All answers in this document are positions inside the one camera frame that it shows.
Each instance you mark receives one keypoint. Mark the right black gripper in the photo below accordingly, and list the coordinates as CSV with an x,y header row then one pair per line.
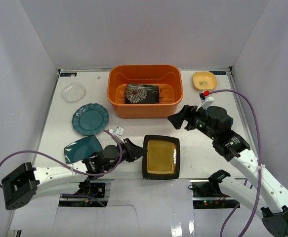
x,y
187,112

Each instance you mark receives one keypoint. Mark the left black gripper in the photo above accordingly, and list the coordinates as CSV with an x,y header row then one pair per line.
x,y
129,150

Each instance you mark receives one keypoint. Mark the black yellow square plate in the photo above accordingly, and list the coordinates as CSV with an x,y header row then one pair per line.
x,y
162,160

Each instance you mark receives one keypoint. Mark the yellow square dish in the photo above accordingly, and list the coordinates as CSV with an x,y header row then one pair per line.
x,y
204,81

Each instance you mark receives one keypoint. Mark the black floral square plate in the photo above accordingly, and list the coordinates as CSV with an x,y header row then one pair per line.
x,y
142,94

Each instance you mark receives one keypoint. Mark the teal round scalloped plate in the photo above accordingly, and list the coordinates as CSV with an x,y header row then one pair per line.
x,y
90,119

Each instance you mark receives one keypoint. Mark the teal square plate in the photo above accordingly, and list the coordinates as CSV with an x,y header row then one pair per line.
x,y
81,149

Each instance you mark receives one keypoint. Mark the clear glass plate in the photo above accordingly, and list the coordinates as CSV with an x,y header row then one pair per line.
x,y
73,92

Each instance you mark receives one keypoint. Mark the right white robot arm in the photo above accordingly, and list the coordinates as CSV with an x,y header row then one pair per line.
x,y
269,198

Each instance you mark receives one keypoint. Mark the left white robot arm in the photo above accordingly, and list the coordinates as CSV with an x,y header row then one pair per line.
x,y
27,182

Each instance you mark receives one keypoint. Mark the orange plastic bin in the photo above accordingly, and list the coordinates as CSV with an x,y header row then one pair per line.
x,y
166,77

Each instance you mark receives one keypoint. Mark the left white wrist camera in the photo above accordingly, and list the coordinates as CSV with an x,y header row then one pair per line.
x,y
117,133

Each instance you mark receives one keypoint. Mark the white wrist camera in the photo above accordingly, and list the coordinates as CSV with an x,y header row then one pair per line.
x,y
206,100
117,133

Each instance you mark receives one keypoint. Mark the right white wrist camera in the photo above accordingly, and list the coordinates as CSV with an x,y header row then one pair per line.
x,y
206,100

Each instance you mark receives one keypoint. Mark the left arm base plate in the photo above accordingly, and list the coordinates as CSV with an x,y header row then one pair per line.
x,y
89,194

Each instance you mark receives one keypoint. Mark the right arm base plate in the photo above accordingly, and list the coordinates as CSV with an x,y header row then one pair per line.
x,y
205,197

